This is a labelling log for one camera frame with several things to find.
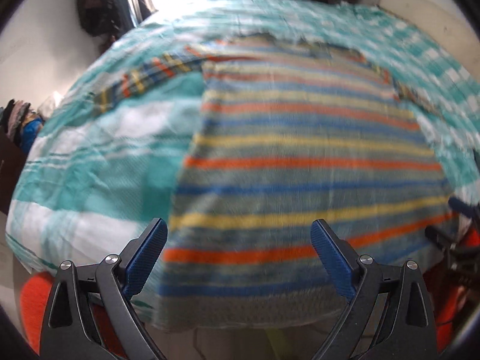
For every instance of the teal white plaid bedspread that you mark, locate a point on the teal white plaid bedspread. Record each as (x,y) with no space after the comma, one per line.
(93,181)

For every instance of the hanging clothes pile left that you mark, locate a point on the hanging clothes pile left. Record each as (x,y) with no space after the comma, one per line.
(21,124)

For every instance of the orange red trousers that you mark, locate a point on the orange red trousers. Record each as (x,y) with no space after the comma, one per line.
(456,338)

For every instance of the striped knit sweater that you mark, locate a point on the striped knit sweater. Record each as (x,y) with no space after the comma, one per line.
(288,133)

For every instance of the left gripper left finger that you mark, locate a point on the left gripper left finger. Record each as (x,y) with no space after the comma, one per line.
(69,329)

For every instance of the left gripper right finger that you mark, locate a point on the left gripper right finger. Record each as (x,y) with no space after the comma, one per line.
(406,328)

